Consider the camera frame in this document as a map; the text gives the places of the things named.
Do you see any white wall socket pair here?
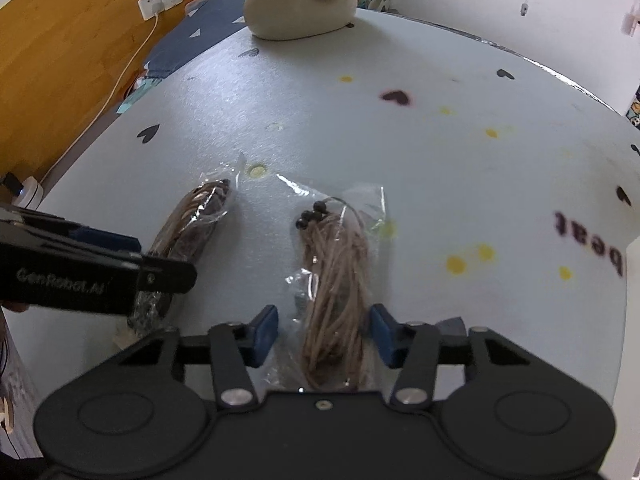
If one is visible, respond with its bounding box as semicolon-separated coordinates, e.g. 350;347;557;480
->
138;0;183;21

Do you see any person's hand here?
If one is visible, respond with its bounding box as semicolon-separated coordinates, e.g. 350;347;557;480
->
0;303;32;411

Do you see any bag of dark cord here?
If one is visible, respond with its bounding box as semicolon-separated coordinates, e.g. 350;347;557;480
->
113;158;244;350

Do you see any bag of tan cord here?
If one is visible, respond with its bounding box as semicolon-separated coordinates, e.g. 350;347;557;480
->
266;174;394;392

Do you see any cat shaped ceramic figurine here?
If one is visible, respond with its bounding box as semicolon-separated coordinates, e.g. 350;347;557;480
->
243;0;358;41

